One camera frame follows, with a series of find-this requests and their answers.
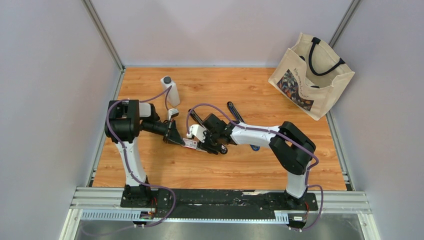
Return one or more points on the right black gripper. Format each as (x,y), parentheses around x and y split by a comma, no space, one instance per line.
(207,133)

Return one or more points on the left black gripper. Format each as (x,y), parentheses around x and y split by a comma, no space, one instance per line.
(175,138)

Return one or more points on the red white staple box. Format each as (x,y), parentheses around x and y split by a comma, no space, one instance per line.
(190,143)

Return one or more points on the blue stapler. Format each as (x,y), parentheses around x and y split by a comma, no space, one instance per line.
(231,107)

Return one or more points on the black stapler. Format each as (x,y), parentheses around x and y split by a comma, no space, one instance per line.
(195,116)

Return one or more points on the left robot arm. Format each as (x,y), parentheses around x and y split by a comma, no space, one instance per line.
(125,119)

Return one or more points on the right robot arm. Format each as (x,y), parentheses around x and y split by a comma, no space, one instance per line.
(291,147)

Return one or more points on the white plastic bottle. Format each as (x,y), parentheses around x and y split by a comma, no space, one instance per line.
(172,97)

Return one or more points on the beige canvas tote bag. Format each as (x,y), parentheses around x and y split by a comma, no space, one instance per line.
(312,76)

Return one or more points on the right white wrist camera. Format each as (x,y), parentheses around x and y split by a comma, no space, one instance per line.
(197,131)

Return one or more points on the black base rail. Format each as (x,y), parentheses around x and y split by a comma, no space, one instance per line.
(223,203)

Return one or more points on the white slotted cable duct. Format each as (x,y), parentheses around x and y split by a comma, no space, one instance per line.
(139,216)

